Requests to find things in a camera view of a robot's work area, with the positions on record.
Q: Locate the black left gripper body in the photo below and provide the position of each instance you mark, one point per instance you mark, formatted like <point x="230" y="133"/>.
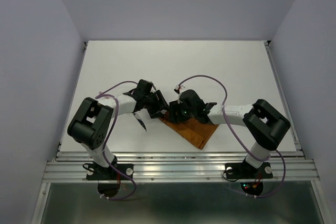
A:
<point x="149" y="99"/>

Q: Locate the orange brown cloth napkin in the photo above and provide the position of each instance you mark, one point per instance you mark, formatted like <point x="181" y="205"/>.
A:
<point x="192" y="130"/>

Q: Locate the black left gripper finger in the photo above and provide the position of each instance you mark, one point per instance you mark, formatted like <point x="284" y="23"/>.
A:
<point x="156" y="111"/>
<point x="162" y="104"/>

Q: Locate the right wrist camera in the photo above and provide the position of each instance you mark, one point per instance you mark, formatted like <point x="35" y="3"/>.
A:
<point x="179" y="89"/>

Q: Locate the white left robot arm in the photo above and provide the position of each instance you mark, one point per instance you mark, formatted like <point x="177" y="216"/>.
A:
<point x="95" y="118"/>

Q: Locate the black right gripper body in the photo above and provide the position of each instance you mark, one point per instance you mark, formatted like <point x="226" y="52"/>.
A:
<point x="188" y="113"/>

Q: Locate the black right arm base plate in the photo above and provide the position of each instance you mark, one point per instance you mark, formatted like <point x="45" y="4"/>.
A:
<point x="244" y="171"/>

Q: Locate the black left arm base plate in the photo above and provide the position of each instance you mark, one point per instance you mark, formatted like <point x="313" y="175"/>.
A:
<point x="97" y="173"/>

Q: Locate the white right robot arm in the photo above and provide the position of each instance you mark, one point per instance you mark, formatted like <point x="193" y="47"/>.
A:
<point x="267" y="125"/>

